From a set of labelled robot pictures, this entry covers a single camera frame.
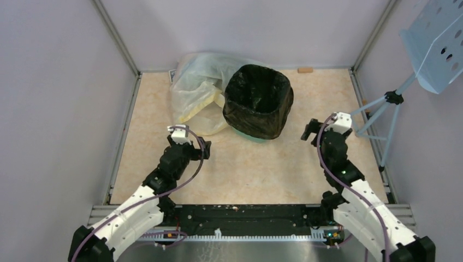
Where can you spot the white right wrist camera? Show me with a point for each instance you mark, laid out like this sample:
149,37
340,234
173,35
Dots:
340,122

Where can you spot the green plastic trash bin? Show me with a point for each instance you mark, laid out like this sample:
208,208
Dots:
250,138

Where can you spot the black trash bag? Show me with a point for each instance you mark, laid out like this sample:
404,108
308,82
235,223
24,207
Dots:
258,101

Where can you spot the white cable duct strip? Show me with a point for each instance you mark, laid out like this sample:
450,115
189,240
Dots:
319,235

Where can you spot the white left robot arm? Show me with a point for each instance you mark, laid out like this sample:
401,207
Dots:
146,208

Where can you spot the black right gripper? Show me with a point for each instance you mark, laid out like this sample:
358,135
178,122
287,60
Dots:
313,126

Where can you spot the small tan cork block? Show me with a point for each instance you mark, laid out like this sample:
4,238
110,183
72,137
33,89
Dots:
305,70

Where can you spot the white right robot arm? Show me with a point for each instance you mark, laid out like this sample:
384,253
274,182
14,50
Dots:
355,206

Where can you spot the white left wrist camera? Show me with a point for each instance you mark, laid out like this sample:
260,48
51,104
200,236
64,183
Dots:
178,135

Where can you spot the light blue tripod stand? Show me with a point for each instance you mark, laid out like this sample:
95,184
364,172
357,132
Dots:
390,98

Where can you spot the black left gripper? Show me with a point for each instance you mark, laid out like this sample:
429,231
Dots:
197,153

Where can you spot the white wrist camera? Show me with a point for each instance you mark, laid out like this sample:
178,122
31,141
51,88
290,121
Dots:
340,122
178,135

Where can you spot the translucent yellow-trimmed plastic bag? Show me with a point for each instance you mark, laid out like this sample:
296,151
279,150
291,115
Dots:
197,90

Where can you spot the light blue perforated stand tray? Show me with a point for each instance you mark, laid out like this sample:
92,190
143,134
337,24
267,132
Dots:
433,43

